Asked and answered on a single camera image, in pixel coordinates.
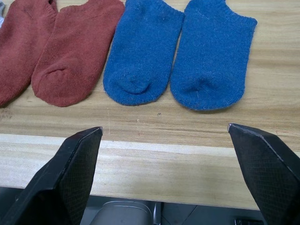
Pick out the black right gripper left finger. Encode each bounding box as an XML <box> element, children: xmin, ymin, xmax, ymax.
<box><xmin>0</xmin><ymin>126</ymin><xmax>104</xmax><ymax>225</ymax></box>

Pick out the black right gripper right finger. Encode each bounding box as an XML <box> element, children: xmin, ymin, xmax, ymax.
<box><xmin>227</xmin><ymin>123</ymin><xmax>300</xmax><ymax>225</ymax></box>

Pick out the red ankle sock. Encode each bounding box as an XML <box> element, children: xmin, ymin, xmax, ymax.
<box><xmin>0</xmin><ymin>0</ymin><xmax>58</xmax><ymax>107</ymax></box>
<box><xmin>31</xmin><ymin>0</ymin><xmax>125</xmax><ymax>108</ymax></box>

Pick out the grey rounded housing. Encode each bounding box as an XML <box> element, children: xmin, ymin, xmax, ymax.
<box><xmin>89</xmin><ymin>200</ymin><xmax>156</xmax><ymax>225</ymax></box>

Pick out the blue ankle sock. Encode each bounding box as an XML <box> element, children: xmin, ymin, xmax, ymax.
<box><xmin>102</xmin><ymin>0</ymin><xmax>185</xmax><ymax>106</ymax></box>
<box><xmin>169</xmin><ymin>0</ymin><xmax>258</xmax><ymax>112</ymax></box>

